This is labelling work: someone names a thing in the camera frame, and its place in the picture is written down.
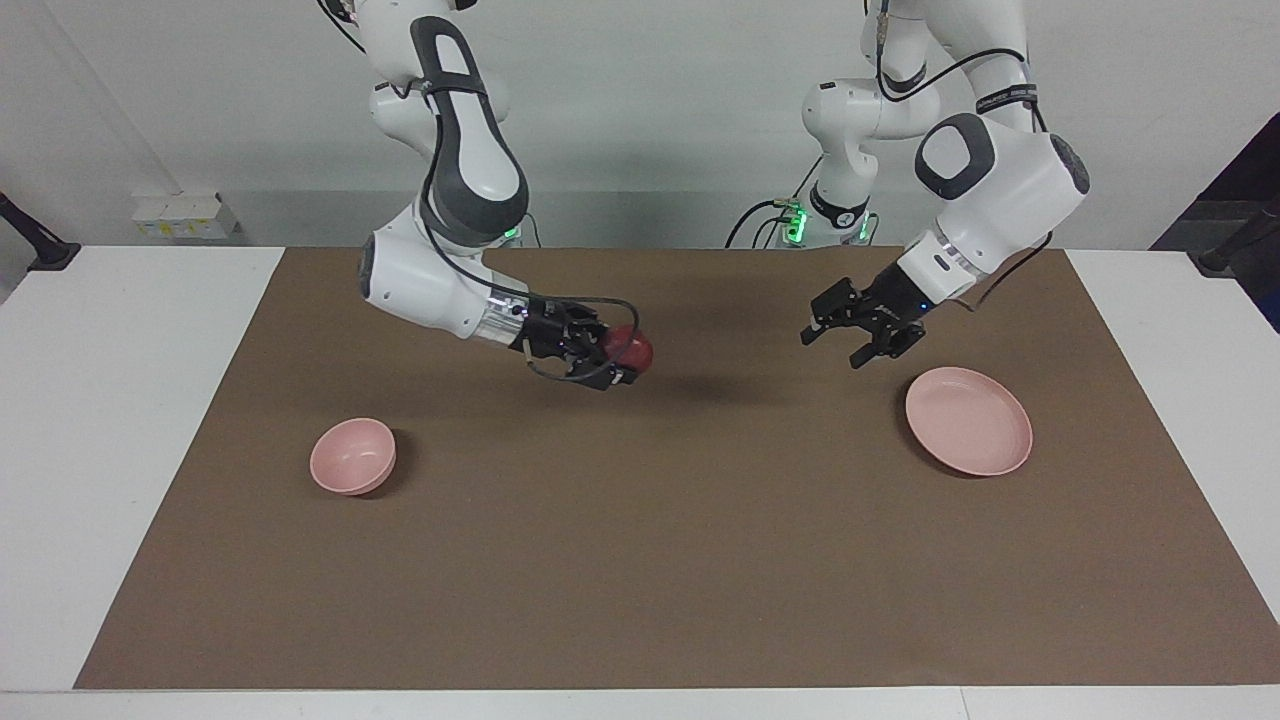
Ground red apple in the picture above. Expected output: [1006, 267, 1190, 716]
[602, 324, 655, 375]

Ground pink plate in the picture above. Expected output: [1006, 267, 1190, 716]
[905, 367, 1034, 478]

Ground pink bowl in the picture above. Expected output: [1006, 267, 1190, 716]
[309, 418, 397, 496]

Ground brown table mat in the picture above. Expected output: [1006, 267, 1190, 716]
[73, 247, 1280, 691]

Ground black stand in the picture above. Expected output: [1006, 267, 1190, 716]
[1197, 196, 1280, 277]
[0, 191, 82, 272]

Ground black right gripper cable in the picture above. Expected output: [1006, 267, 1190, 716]
[418, 20, 643, 383]

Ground black base cables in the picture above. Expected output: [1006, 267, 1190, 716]
[724, 152, 833, 249]

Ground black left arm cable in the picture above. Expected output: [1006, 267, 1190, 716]
[864, 0, 1053, 133]

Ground white box on wall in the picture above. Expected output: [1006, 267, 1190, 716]
[131, 191, 242, 242]

